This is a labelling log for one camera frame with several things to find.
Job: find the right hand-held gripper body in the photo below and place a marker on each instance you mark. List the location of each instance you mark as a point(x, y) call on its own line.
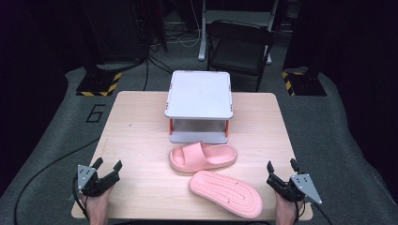
point(297, 187)

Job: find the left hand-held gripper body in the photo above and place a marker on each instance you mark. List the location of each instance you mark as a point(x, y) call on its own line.
point(90, 184)

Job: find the pink slipper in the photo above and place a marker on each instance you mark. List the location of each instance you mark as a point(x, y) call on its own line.
point(216, 159)
point(225, 193)

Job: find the grey shoe rack orange posts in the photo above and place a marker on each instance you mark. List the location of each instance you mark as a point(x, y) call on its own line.
point(199, 95)

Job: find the person's left hand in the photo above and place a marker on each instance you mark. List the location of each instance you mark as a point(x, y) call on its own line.
point(98, 206)

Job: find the person's right hand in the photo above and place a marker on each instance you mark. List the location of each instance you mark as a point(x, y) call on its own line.
point(286, 211)

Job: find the black stand striped base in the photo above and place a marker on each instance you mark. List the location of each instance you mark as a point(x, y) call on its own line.
point(305, 84)
point(100, 82)

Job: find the black folding chair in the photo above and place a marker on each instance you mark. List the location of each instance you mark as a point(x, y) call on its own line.
point(239, 53)

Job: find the white metal stand frame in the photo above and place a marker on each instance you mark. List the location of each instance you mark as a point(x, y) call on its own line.
point(202, 37)

